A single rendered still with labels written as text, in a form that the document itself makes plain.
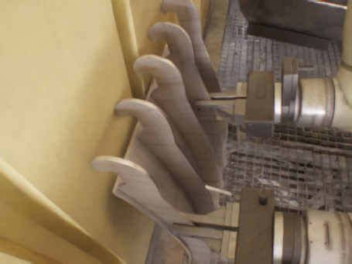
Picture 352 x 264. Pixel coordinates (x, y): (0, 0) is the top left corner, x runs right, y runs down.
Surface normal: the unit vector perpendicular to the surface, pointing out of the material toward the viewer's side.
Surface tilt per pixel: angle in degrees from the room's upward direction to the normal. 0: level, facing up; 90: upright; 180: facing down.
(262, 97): 13
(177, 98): 90
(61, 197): 90
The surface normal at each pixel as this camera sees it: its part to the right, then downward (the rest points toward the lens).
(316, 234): -0.24, -0.59
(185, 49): -0.21, 0.81
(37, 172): 0.98, 0.16
